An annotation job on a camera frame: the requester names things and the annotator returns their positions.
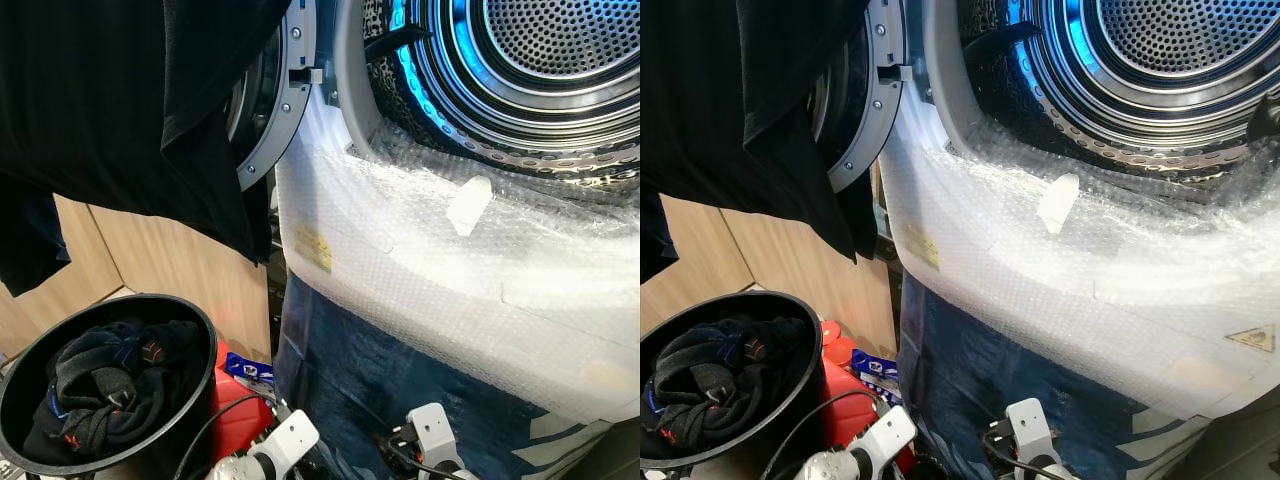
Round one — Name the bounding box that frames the black clothes pile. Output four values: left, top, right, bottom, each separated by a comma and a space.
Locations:
645, 315, 809, 451
22, 318, 206, 463

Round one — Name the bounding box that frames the blue printed packet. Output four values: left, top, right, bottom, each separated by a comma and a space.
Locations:
850, 350, 899, 387
225, 352, 277, 391

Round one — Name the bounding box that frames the red plastic container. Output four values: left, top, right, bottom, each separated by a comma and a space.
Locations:
208, 340, 277, 461
818, 320, 917, 477

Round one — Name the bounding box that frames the white washer in bubble wrap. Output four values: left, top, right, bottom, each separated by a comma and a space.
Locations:
875, 0, 1280, 421
272, 0, 641, 427

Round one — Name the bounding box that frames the yellow square washer sticker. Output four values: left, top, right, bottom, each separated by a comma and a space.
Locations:
293, 225, 335, 274
900, 222, 942, 271

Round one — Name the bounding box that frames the black round bucket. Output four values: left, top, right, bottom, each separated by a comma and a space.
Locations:
640, 290, 827, 473
0, 293, 219, 480

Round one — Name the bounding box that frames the white tape piece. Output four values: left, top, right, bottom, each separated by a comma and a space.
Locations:
1036, 172, 1082, 236
446, 176, 494, 238

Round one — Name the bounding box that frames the yellow triangle warning sticker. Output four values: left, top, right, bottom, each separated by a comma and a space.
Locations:
1225, 324, 1278, 354

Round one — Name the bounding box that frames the grey round washer door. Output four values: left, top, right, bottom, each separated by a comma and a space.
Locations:
815, 0, 908, 195
225, 0, 321, 193

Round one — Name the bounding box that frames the black hanging garment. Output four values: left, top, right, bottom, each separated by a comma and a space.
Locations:
640, 0, 883, 287
0, 0, 292, 297

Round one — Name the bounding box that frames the perforated steel washer drum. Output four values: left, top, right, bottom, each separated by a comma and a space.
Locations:
362, 0, 641, 187
958, 0, 1280, 177

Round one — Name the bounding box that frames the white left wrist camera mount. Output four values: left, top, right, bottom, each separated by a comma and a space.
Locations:
850, 405, 919, 477
255, 408, 321, 477

